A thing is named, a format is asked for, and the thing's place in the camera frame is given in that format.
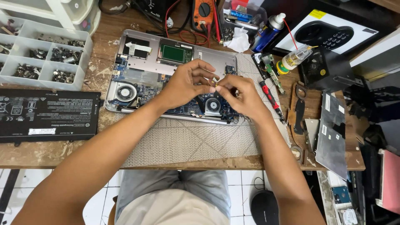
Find person's left hand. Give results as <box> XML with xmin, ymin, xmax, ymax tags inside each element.
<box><xmin>158</xmin><ymin>58</ymin><xmax>220</xmax><ymax>110</ymax></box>

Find person's right hand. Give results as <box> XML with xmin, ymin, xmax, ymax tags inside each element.
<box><xmin>215</xmin><ymin>74</ymin><xmax>273</xmax><ymax>124</ymax></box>

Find red black screwdriver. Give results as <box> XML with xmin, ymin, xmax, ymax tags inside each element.
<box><xmin>259</xmin><ymin>80</ymin><xmax>287</xmax><ymax>126</ymax></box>

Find green circuit board strip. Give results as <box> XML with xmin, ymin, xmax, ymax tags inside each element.
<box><xmin>252</xmin><ymin>52</ymin><xmax>286</xmax><ymax>95</ymax></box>

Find opened silver laptop chassis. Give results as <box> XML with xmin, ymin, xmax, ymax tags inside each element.
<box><xmin>105</xmin><ymin>29</ymin><xmax>250</xmax><ymax>126</ymax></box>

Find beige woven mat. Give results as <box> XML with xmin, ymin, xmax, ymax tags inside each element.
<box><xmin>114</xmin><ymin>52</ymin><xmax>291</xmax><ymax>169</ymax></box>

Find red multimeter probe lead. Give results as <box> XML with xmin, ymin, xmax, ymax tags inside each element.
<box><xmin>164</xmin><ymin>0</ymin><xmax>223</xmax><ymax>48</ymax></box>

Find brown leather tool holster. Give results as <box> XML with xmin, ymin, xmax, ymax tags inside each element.
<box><xmin>287</xmin><ymin>82</ymin><xmax>309</xmax><ymax>166</ymax></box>

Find crumpled white tissue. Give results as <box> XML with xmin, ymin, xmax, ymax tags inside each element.
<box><xmin>223</xmin><ymin>27</ymin><xmax>251</xmax><ymax>53</ymax></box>

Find small clear glue bottle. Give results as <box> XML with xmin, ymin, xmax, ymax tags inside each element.
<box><xmin>276</xmin><ymin>44</ymin><xmax>319</xmax><ymax>75</ymax></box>

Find blue spray can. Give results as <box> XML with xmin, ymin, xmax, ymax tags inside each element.
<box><xmin>250</xmin><ymin>13</ymin><xmax>286</xmax><ymax>54</ymax></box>

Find orange multimeter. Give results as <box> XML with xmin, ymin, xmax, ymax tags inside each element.
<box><xmin>192</xmin><ymin>0</ymin><xmax>215</xmax><ymax>32</ymax></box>

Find clear plastic parts container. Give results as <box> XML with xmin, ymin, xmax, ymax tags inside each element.
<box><xmin>219</xmin><ymin>0</ymin><xmax>268</xmax><ymax>35</ymax></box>

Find black power supply unit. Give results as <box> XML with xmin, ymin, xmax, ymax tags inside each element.
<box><xmin>133</xmin><ymin>0</ymin><xmax>182</xmax><ymax>23</ymax></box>

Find silver laptop keyboard panel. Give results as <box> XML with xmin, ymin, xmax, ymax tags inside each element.
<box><xmin>315</xmin><ymin>91</ymin><xmax>348</xmax><ymax>181</ymax></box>

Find person's grey shorts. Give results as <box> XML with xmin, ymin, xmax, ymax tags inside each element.
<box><xmin>114</xmin><ymin>170</ymin><xmax>232</xmax><ymax>223</ymax></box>

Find white box with keypad picture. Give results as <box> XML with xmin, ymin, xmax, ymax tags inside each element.
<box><xmin>275</xmin><ymin>9</ymin><xmax>379</xmax><ymax>55</ymax></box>

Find black computer mouse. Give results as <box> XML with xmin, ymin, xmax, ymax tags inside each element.
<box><xmin>251</xmin><ymin>190</ymin><xmax>279</xmax><ymax>225</ymax></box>

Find person's beige shirt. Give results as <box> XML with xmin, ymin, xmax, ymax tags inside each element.
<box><xmin>115</xmin><ymin>189</ymin><xmax>230</xmax><ymax>225</ymax></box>

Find hard drive with blue board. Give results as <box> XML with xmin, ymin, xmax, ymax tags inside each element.
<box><xmin>331</xmin><ymin>186</ymin><xmax>352</xmax><ymax>205</ymax></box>

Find black laptop battery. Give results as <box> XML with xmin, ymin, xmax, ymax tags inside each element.
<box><xmin>0</xmin><ymin>89</ymin><xmax>102</xmax><ymax>147</ymax></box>

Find clear compartment box of screws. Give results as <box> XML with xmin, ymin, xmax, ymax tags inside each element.
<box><xmin>0</xmin><ymin>15</ymin><xmax>94</xmax><ymax>91</ymax></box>

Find white plastic drawer unit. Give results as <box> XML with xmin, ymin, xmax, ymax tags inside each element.
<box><xmin>0</xmin><ymin>0</ymin><xmax>101</xmax><ymax>35</ymax></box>

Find silver metal drive bracket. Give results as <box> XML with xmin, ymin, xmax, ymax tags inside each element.
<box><xmin>302</xmin><ymin>118</ymin><xmax>320</xmax><ymax>154</ymax></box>

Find black metal bracket plate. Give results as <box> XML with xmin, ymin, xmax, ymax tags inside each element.
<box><xmin>297</xmin><ymin>47</ymin><xmax>371</xmax><ymax>93</ymax></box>

